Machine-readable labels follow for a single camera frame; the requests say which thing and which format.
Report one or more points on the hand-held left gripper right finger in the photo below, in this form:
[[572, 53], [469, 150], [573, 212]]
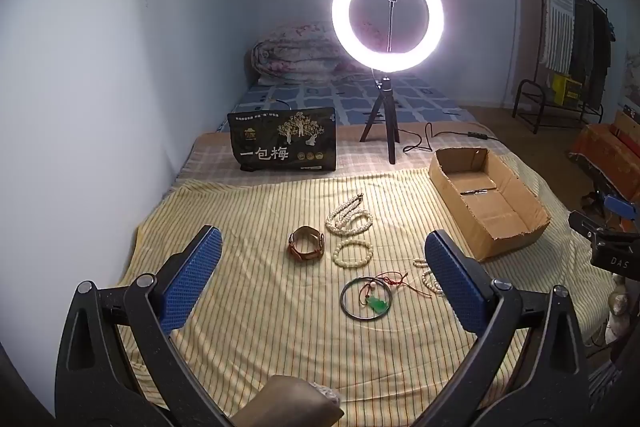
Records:
[[452, 277]]

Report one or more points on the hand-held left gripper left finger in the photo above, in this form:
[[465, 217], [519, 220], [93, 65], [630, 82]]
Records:
[[192, 277]]

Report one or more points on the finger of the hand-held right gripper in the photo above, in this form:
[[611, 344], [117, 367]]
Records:
[[622, 206], [595, 227]]

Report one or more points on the cardboard box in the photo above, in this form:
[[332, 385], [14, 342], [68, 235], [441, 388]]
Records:
[[500, 212]]

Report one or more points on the thin black bangle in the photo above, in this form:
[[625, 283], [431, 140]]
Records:
[[343, 299]]

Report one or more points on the orange cloth covered box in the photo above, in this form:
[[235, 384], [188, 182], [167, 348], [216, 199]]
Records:
[[600, 147]]

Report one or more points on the yellow striped sheet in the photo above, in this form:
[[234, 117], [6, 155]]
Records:
[[250, 207]]

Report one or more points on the yellow box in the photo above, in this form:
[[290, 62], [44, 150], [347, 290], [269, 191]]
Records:
[[567, 89]]

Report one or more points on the black clothes rack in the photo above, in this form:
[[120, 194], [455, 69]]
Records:
[[530, 82]]

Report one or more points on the brown cloth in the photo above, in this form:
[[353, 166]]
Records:
[[285, 402]]

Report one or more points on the black snack bag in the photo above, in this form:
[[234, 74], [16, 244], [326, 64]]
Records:
[[280, 142]]

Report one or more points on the dark hanging garments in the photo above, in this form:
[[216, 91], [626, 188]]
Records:
[[587, 42]]

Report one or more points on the black tripod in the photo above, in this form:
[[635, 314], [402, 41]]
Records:
[[387, 117]]

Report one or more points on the white knit garment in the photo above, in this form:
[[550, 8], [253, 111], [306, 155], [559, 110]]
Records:
[[557, 17]]

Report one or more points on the blue patterned bed sheet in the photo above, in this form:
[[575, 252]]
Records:
[[320, 97]]

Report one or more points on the folded floral quilt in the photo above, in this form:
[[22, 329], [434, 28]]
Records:
[[290, 57]]

